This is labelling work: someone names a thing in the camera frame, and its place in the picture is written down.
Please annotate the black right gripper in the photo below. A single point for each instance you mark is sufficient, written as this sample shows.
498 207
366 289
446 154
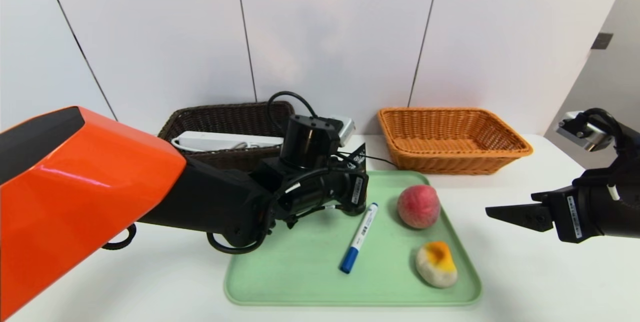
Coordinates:
570 218

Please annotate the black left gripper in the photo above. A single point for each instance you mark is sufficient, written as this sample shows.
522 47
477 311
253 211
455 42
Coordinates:
357 190

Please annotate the black face wash tube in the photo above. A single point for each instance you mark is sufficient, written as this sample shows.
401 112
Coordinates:
361 155

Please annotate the white marker with blue cap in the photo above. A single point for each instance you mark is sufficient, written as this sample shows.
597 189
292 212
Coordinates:
361 234

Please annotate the red peach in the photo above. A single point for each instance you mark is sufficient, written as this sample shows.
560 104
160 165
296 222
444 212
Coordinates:
419 207

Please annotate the cream bun with orange top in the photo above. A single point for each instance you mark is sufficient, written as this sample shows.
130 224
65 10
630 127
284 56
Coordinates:
436 271

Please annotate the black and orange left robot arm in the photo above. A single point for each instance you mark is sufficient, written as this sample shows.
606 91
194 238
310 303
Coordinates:
75 187

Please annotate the orange wicker basket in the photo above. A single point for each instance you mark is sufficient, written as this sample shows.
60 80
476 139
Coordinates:
450 162

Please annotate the dark brown wicker basket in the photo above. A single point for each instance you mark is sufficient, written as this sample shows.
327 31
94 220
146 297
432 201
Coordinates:
220 116

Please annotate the thin black zip tie tail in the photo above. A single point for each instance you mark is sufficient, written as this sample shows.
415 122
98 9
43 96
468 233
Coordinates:
382 162

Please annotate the light green plastic tray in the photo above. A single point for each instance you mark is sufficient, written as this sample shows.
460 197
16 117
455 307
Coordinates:
390 272

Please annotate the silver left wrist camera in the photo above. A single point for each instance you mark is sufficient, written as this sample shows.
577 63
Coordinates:
345 129

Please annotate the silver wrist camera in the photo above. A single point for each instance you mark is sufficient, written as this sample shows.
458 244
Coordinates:
345 129
582 130

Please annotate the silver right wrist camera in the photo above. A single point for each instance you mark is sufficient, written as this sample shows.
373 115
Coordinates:
582 130

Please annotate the dark wall plate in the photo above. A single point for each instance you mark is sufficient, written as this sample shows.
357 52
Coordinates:
601 41

